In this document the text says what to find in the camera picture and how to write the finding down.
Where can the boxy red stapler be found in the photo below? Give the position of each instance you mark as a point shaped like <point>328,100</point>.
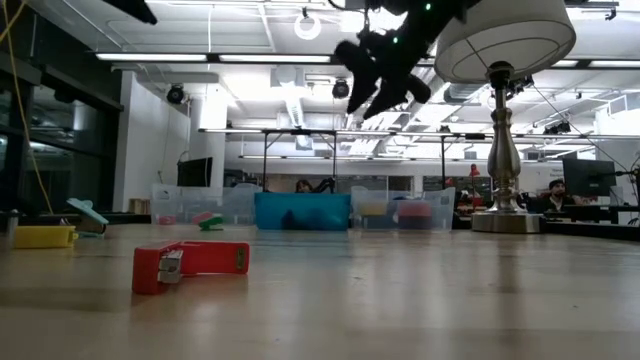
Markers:
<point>200,260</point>

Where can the green stapler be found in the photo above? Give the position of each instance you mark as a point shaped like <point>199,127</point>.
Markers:
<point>212,223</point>

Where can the blue plastic bin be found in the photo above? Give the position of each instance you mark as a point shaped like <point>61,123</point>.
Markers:
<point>320,202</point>

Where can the black desk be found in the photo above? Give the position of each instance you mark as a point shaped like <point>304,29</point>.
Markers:
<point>600,212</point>

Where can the silver lamp with white shade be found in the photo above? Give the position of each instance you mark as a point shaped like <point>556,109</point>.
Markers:
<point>505,40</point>

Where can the black staple remover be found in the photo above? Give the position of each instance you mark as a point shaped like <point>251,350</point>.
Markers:
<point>290,220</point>

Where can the person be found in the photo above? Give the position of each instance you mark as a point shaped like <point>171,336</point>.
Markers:
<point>556,195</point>
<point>303,186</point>

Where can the yellow stapler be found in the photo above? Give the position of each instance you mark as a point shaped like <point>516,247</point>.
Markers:
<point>42,236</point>

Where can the black aluminium rig frame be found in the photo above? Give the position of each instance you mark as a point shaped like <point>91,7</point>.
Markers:
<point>125,218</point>
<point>600,231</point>

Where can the wooden crate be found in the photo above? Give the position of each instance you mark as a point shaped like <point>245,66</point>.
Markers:
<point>140,206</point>

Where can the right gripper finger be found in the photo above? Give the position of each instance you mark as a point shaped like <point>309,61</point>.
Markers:
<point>362,75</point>
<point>405,90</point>

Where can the black monitor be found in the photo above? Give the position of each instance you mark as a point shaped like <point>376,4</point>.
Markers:
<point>195,172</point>

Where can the black monitor on arm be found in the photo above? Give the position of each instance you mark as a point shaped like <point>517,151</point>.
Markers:
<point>589,177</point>

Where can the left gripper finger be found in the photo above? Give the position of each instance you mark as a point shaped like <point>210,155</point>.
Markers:
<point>132,9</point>

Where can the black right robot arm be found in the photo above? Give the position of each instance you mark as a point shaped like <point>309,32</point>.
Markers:
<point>462,6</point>

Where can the ceiling strip light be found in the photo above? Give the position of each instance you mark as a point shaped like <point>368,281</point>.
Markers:
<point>155,57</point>
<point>275,58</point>

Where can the black metal rack frame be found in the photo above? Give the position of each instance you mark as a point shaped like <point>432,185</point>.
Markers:
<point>300,132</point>

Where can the teal stapler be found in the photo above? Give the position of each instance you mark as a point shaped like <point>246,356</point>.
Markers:
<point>87,215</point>

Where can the dark blue tape roll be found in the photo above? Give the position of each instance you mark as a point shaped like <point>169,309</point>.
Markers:
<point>416,223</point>

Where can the pink tape roll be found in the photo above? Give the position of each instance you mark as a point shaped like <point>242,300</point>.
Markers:
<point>415,209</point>

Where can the grey staple remover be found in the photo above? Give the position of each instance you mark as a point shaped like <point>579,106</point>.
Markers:
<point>327,220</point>

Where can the black ceiling speaker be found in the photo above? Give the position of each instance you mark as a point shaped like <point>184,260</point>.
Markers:
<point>339,89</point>
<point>176,94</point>

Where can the clear plastic bin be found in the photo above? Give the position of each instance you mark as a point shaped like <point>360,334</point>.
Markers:
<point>440,210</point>
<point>235,205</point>

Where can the grey metal cylinder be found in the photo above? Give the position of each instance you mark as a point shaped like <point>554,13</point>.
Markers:
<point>11,222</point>

